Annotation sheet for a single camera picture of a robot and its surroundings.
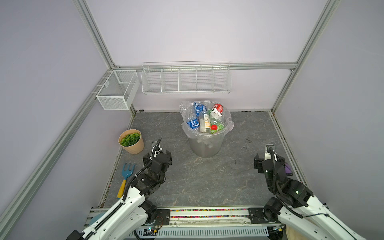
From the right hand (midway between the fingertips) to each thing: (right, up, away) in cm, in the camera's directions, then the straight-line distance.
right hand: (268, 156), depth 73 cm
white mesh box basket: (-89, +40, +29) cm, 102 cm away
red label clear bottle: (-24, +19, +9) cm, 32 cm away
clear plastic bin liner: (-41, +25, +13) cm, 50 cm away
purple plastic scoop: (+20, -12, +16) cm, 28 cm away
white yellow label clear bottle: (-31, +17, +4) cm, 36 cm away
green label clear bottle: (-22, +15, +6) cm, 27 cm away
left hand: (-56, 0, +6) cm, 56 cm away
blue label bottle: (-37, +17, +4) cm, 41 cm away
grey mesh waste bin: (-29, +2, +13) cm, 32 cm away
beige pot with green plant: (-75, +6, +16) cm, 77 cm away
